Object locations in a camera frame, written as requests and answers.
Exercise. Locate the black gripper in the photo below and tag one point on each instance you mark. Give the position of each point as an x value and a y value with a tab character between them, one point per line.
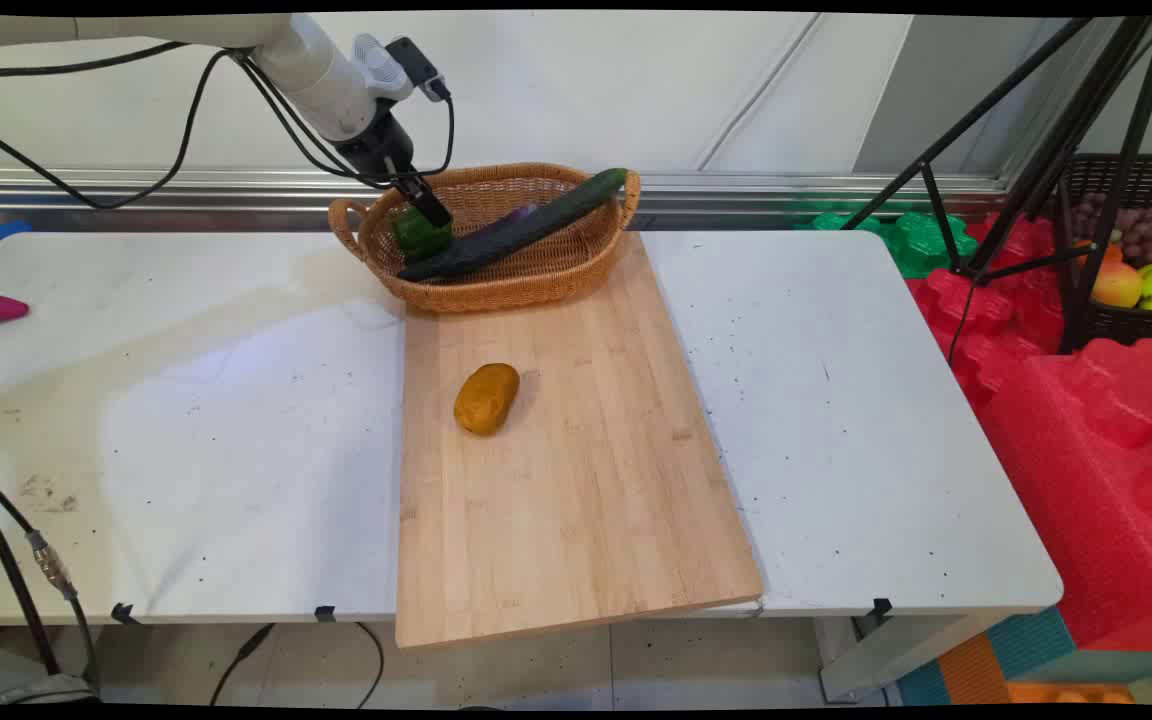
377	147

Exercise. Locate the green bell pepper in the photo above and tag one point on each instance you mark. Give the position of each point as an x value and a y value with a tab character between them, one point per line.
418	240

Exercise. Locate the brown potato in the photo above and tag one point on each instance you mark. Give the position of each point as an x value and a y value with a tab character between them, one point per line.
486	399

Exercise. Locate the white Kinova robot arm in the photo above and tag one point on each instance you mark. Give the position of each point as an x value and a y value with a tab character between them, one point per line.
308	72

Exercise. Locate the purple eggplant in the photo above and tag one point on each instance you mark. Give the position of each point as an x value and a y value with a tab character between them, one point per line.
511	217

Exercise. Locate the long dark green cucumber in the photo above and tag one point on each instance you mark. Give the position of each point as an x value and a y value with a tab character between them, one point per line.
526	226

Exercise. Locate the woven wicker basket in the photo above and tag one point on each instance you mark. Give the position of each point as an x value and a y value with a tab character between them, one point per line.
536	280

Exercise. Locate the wooden cutting board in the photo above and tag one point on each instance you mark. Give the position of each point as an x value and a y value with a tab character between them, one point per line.
576	480

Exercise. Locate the black table clip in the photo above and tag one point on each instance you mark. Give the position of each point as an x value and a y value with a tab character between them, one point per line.
325	613
881	607
122	613

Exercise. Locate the green foam mat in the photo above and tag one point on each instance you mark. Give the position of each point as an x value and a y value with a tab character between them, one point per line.
921	245

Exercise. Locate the small red foam mat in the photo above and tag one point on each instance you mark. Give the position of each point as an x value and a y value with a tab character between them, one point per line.
1006	310

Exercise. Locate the grey black device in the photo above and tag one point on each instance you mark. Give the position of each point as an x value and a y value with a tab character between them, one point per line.
31	692

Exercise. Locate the white table leg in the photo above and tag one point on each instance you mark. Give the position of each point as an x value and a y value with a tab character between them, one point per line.
886	655

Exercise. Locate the black tripod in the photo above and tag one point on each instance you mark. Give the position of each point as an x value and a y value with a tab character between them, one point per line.
1086	110

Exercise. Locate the orange yellow peach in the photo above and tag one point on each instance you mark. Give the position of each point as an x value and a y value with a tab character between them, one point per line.
1117	285

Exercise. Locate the black plastic fruit crate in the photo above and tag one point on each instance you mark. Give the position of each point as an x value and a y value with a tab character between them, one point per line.
1126	325

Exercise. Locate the large red foam mat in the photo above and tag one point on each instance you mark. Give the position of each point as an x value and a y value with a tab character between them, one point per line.
1086	480

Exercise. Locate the purple grape bunch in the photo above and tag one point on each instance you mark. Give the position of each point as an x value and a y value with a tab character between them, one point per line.
1141	232

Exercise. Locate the teal and orange floor mat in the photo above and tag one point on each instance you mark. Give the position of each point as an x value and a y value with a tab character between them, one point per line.
996	665

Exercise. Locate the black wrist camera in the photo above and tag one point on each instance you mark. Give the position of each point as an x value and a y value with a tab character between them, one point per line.
416	66

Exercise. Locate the white ribbed camera mount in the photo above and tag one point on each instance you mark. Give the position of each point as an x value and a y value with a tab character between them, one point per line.
379	65

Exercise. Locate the aluminium wall rail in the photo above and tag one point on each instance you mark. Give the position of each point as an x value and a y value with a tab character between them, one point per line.
786	190

